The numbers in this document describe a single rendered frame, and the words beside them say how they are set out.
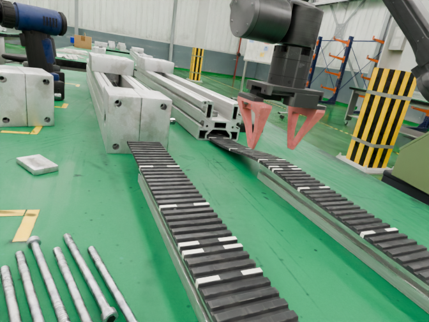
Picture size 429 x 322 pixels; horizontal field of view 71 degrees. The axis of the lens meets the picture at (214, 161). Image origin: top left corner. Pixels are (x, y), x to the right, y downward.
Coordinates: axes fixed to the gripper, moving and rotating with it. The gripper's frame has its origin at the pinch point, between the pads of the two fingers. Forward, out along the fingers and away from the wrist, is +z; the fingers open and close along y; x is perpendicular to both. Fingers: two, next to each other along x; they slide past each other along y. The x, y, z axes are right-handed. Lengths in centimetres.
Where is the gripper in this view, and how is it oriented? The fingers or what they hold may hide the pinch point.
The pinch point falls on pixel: (272, 143)
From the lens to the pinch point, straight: 49.1
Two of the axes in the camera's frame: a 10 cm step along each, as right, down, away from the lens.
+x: 4.1, 3.6, -8.4
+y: -9.0, 0.1, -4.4
